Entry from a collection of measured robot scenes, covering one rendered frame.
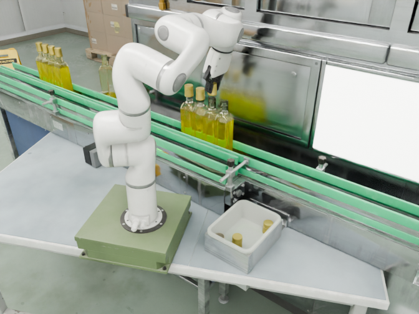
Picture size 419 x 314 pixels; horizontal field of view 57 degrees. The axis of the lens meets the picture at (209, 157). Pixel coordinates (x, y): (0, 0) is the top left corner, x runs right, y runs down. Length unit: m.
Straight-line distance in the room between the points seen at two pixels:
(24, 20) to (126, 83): 6.62
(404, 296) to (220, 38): 1.18
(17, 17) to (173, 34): 6.57
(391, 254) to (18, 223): 1.28
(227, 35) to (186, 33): 0.21
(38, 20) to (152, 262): 6.72
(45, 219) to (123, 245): 0.43
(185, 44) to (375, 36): 0.60
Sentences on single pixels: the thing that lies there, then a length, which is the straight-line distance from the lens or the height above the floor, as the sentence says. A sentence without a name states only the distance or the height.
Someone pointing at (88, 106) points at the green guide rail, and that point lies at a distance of 1.97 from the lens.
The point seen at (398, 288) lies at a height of 0.51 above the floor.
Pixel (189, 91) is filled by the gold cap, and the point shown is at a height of 1.14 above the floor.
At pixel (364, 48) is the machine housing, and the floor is 1.38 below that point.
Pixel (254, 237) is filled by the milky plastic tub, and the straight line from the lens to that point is 1.36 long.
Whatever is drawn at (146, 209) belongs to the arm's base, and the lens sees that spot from 1.25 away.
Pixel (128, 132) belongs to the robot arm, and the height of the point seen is 1.21.
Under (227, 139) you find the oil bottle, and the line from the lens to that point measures 1.46.
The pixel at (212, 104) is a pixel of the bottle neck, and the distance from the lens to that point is 1.45.
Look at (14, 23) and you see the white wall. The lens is 7.48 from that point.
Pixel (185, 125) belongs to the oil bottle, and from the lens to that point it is 1.56.
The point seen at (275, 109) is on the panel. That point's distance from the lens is 1.47.
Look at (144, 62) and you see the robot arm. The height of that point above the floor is 1.41.
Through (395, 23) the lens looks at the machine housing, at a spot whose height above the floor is 1.45.
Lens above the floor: 1.69
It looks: 31 degrees down
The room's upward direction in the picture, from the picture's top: straight up
